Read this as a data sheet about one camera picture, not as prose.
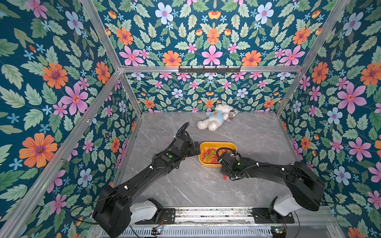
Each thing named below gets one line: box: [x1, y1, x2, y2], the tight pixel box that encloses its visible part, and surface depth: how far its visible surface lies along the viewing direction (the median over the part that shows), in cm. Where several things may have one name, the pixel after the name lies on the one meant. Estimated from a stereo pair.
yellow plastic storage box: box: [198, 141, 238, 168], surface depth 96 cm
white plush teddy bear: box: [196, 104, 234, 131], surface depth 108 cm
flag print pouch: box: [226, 108, 240, 122], surface depth 117 cm
